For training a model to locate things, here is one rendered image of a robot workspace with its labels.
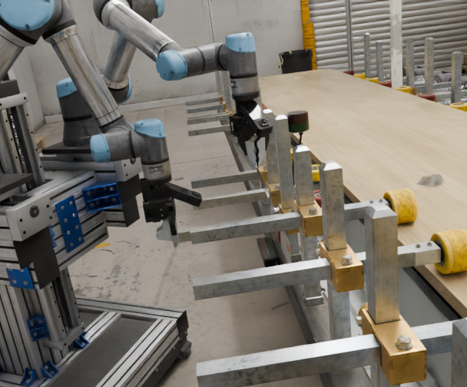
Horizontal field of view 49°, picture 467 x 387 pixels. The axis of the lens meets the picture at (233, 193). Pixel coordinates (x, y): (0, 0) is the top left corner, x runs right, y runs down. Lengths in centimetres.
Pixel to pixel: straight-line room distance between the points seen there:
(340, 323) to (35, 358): 132
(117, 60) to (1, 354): 119
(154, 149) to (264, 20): 826
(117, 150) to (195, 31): 809
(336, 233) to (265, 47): 864
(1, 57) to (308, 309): 96
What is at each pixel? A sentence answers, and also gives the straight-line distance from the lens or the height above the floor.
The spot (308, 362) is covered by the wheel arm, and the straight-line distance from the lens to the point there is 75.
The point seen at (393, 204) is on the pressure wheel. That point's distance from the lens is 123.
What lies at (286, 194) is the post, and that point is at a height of 91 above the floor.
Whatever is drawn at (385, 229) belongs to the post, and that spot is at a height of 112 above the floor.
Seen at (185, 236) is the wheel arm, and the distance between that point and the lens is 145.
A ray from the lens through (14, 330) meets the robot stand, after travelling 209.
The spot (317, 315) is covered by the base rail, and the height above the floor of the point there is 70.
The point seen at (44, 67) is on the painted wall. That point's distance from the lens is 964.
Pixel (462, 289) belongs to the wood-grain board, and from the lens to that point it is 103.
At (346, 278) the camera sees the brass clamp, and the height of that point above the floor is 95.
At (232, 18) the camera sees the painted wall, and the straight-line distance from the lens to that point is 945.
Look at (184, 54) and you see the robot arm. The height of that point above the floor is 133.
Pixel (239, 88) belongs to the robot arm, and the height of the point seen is 123.
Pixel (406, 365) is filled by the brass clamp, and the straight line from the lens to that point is 75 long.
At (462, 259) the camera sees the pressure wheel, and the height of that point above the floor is 94.
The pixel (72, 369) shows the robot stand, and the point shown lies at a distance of 218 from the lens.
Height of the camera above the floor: 141
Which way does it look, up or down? 19 degrees down
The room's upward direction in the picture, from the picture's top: 7 degrees counter-clockwise
